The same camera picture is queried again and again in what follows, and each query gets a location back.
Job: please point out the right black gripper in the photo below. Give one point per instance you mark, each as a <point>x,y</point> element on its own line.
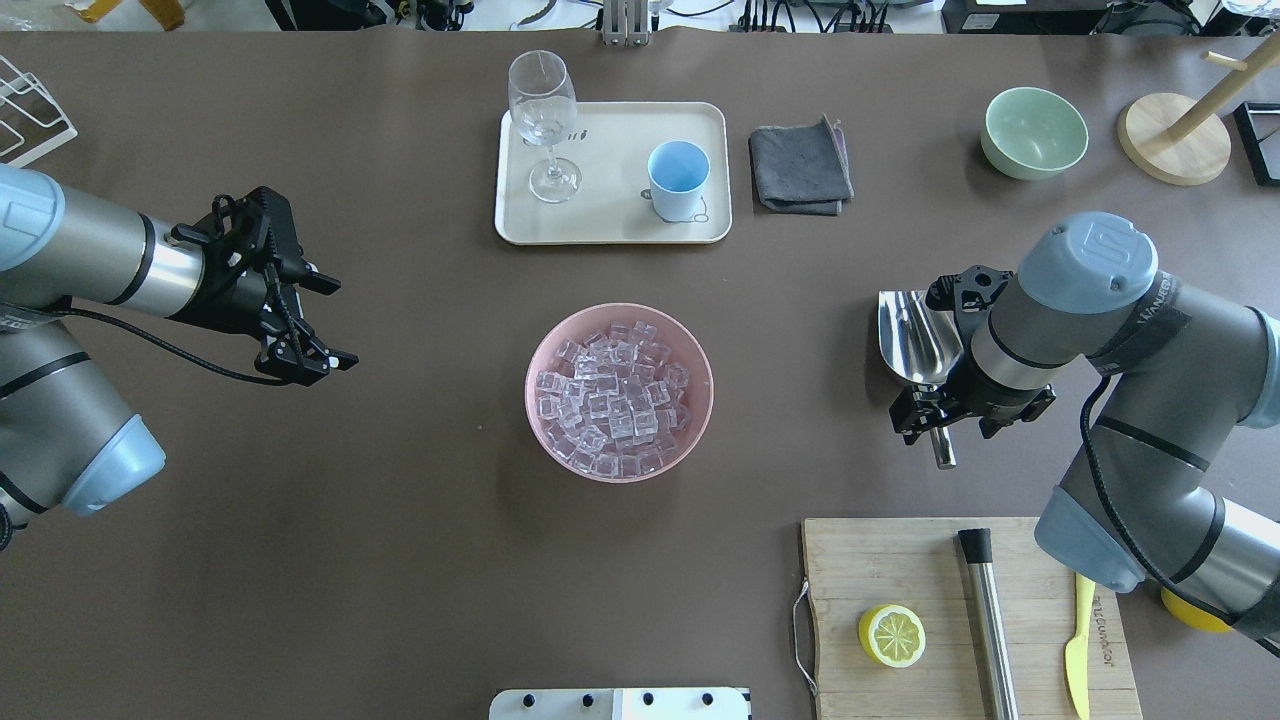
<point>990,396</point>

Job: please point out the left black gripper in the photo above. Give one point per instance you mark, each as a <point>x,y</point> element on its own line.
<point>228,298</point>

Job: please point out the stainless steel ice scoop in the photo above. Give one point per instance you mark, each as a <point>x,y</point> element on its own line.
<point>921,347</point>

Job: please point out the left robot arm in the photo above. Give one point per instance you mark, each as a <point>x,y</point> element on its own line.
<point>69,439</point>

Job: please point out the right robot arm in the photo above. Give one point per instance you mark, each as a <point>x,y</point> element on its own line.
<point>1179,369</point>

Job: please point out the light blue cup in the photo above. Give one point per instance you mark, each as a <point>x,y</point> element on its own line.
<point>677,172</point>

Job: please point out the pile of clear ice cubes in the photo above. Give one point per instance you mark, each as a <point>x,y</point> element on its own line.
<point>612,403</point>

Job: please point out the wooden cup stand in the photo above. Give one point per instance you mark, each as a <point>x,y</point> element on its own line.
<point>1183,141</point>

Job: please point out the grey folded cloth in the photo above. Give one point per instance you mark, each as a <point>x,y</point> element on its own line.
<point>802,170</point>

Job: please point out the bamboo cutting board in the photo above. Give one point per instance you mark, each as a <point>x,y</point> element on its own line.
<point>853,565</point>

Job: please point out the light green bowl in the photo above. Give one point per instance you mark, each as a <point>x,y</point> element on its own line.
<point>1031,134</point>

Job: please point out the halved lemon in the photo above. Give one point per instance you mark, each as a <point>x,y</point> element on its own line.
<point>893,635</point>

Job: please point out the steel muddler black tip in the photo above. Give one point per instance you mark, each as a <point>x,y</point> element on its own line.
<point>976,546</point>

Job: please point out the pink bowl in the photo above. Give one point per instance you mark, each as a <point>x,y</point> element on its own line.
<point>685,350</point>

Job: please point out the clear wine glass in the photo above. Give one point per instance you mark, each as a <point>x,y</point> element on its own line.
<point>542,107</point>

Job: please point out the cream serving tray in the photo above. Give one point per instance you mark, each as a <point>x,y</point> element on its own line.
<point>611,143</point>

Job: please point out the yellow plastic knife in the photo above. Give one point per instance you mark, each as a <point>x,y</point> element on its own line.
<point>1075,654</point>

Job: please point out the upper whole lemon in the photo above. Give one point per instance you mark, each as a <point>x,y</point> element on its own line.
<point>1192,616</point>

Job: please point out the white wire rack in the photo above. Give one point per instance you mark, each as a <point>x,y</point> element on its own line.
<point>33,124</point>

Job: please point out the black frame at edge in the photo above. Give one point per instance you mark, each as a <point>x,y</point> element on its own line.
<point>1257,124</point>

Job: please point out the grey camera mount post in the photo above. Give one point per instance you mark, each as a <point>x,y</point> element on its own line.
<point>625,23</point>

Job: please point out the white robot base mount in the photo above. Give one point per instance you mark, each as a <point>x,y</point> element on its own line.
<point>714,702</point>

